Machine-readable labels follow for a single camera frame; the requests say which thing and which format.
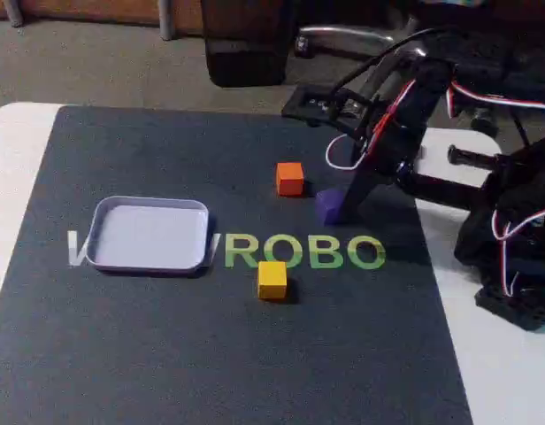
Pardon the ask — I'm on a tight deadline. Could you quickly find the thin white cable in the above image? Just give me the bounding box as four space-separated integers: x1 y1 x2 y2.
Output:
325 134 372 171

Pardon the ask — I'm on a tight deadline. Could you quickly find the purple cube block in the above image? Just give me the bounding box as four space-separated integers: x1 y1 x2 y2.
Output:
315 185 347 225

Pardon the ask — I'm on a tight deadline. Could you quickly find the orange cube block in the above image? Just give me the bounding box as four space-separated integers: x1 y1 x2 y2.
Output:
275 161 305 196

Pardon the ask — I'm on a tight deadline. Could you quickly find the red white servo cable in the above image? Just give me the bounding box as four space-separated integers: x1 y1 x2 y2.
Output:
364 79 545 297

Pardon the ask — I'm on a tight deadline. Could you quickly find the black mat with ROBO print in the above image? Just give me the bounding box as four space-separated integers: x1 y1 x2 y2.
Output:
0 104 475 425

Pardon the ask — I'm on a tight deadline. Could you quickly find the grey metal table leg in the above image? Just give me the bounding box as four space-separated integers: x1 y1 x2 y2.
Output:
1 0 25 28
158 0 177 42

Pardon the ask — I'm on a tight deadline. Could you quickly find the white rectangular tray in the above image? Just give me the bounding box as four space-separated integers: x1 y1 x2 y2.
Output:
85 196 211 272

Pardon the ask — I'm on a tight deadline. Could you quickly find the black camera cable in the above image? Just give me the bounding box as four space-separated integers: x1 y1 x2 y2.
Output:
329 27 437 116

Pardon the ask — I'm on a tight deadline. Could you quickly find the black table clamp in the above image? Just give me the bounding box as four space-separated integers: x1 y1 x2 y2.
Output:
398 143 499 203

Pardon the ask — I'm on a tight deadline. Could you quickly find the yellow cube block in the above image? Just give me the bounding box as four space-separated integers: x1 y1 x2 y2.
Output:
257 260 288 300

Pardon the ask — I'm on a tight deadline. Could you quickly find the black gripper camera mount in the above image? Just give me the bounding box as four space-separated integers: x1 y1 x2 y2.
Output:
280 85 378 134

